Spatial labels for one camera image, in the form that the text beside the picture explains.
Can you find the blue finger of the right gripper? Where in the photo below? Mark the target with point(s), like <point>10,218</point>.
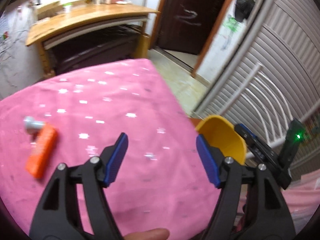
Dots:
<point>245,133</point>

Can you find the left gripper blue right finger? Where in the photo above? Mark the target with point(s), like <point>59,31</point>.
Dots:
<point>211,160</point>

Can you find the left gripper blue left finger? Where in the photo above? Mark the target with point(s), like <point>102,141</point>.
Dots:
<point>116,158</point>

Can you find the orange carton box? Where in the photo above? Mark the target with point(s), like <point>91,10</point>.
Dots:
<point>44,145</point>

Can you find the grey white tube bottle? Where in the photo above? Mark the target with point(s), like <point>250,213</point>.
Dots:
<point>32,126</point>

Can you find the yellow trash bin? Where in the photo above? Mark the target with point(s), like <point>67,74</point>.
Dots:
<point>220,133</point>

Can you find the person's left hand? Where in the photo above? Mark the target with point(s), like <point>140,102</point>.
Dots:
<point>154,234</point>

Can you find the white metal chair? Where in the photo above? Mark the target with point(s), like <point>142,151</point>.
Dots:
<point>266,102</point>

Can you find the pink star tablecloth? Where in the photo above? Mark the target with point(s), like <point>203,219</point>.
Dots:
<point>161,182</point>

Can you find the black hanging bag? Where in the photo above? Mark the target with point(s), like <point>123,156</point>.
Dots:
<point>243,9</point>

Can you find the wooden desk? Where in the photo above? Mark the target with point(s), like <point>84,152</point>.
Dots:
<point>80,21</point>

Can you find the dark brown door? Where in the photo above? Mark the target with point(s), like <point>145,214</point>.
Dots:
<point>185,25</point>

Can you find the white jar green lid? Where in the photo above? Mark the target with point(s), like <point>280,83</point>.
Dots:
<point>67,7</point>

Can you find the white desk shelf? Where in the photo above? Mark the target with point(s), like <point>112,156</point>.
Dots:
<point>55,8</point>

